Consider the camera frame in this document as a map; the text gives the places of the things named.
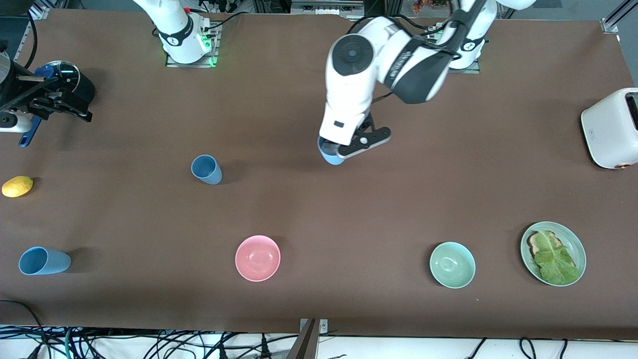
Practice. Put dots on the dark blue saucepan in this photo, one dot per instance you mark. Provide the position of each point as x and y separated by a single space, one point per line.
82 94

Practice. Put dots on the grey metal box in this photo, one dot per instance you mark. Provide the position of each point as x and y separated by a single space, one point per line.
324 7

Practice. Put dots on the toasted bread slice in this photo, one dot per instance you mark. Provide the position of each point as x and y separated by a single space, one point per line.
533 244

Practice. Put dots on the pink bowl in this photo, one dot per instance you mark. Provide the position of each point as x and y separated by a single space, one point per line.
257 258

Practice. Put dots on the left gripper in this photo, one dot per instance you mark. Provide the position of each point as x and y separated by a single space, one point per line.
328 146

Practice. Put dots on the mint green plate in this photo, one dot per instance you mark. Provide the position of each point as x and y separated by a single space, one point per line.
573 244

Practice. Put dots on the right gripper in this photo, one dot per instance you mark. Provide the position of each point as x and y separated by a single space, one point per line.
15 93

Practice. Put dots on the glass lid with blue knob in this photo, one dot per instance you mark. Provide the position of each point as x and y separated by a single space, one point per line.
67 75

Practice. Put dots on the dark camera mount pole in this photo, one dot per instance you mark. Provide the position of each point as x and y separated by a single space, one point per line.
305 346

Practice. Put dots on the green lettuce leaf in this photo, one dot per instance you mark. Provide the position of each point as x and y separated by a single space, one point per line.
553 259

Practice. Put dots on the white toaster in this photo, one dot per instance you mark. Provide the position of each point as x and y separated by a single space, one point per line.
608 134

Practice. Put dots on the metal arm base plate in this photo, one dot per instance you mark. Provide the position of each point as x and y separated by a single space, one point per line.
466 71
192 65

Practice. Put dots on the yellow lemon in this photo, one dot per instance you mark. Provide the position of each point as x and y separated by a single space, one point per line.
17 186

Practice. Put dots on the blue plastic cup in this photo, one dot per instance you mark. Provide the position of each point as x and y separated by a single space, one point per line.
331 159
207 172
50 262

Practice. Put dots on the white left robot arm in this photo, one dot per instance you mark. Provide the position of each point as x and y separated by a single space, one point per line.
349 82

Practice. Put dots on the mint green bowl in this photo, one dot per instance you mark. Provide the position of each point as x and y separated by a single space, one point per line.
452 265

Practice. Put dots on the small metal mount bracket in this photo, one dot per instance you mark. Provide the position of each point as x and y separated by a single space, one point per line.
323 326

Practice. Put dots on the aluminium frame profile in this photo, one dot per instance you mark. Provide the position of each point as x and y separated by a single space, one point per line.
610 24
25 40

